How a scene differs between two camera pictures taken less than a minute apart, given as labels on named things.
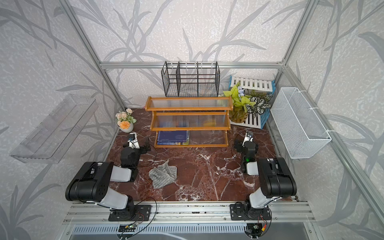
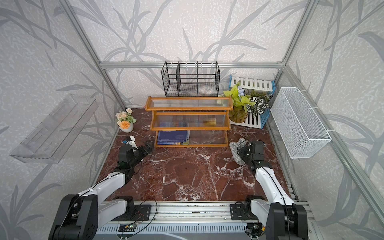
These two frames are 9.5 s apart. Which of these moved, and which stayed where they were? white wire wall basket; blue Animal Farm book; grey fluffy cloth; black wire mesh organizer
Moved: grey fluffy cloth
Stayed: white wire wall basket; black wire mesh organizer; blue Animal Farm book
